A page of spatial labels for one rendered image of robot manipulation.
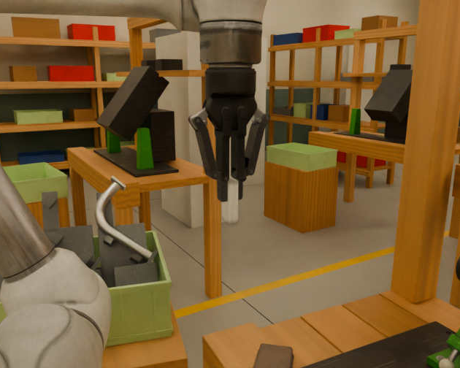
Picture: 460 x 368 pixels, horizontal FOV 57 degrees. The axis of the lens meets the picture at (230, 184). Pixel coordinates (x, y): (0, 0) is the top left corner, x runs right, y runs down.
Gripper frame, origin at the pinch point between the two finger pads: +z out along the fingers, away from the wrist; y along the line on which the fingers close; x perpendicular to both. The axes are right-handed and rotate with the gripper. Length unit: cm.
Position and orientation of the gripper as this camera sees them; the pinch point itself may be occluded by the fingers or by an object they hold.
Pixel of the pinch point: (229, 200)
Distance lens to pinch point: 67.1
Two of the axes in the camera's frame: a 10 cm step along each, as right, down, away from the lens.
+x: 4.3, 2.2, -8.7
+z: 0.0, 9.7, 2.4
